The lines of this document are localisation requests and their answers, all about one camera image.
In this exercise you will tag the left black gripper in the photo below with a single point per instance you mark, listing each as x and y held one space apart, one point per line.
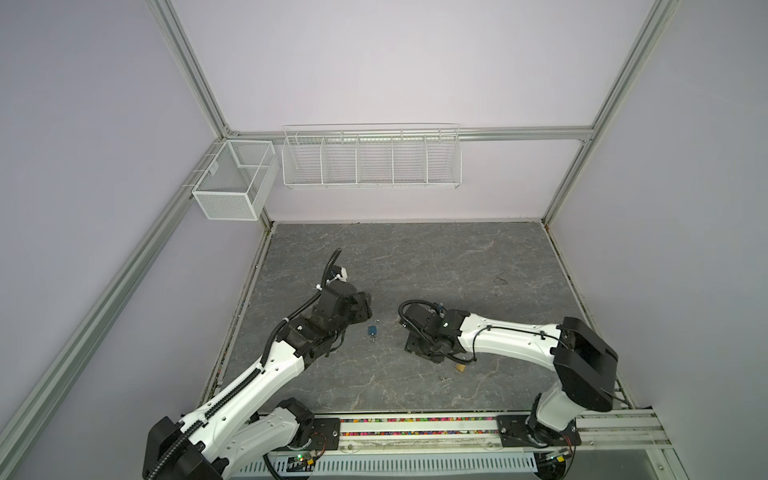
361 304

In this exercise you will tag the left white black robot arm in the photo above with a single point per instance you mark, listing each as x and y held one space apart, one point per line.
223 435

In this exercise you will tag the white vented cable duct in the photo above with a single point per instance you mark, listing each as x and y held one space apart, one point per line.
380 466

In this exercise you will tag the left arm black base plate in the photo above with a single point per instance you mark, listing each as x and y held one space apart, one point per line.
323 433

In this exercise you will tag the white wire shelf basket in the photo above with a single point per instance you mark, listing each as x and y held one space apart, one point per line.
383 155

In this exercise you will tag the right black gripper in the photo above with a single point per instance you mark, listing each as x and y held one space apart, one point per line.
411 345

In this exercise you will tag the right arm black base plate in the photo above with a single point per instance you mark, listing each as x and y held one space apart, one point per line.
514 431

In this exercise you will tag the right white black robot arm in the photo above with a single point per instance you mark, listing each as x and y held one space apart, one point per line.
584 364

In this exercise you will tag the white mesh box basket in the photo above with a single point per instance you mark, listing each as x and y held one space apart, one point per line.
237 181

